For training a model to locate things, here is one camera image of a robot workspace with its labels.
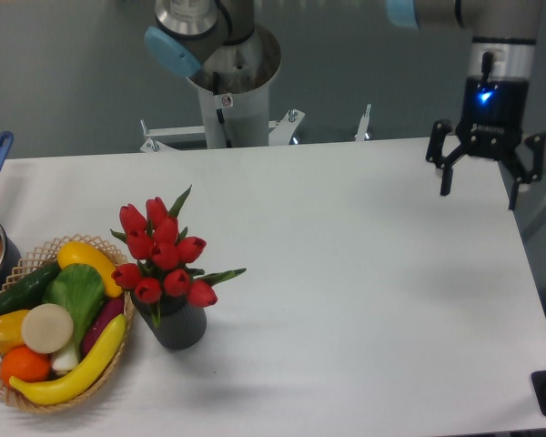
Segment yellow bell pepper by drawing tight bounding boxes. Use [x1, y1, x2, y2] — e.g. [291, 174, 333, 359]
[0, 310, 30, 354]

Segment orange fruit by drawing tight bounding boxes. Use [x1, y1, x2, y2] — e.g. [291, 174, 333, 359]
[0, 346, 51, 388]

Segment woven wicker basket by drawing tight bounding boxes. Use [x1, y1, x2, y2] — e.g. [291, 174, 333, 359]
[0, 234, 135, 414]

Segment dark grey ribbed vase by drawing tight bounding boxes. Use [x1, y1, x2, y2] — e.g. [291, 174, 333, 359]
[131, 293, 207, 351]

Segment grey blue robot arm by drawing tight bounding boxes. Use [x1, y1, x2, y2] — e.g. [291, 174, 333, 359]
[144, 1, 546, 199]

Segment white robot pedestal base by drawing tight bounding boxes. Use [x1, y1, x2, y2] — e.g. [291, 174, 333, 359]
[145, 25, 306, 149]

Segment purple sweet potato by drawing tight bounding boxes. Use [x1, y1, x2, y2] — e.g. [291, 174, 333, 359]
[81, 296, 125, 357]

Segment yellow banana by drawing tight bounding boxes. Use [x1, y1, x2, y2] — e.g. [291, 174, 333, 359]
[9, 314, 127, 406]

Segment yellow squash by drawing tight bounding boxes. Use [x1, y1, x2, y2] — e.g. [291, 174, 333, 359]
[56, 240, 123, 298]

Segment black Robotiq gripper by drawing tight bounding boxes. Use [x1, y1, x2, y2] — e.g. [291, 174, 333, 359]
[425, 76, 546, 211]

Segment green cucumber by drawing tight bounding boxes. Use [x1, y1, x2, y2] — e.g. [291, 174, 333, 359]
[0, 262, 61, 316]

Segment red tulip bouquet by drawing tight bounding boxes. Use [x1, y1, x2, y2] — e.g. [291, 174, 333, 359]
[111, 188, 247, 328]

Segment green bok choy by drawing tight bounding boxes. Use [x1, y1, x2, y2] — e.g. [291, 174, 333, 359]
[42, 264, 105, 375]

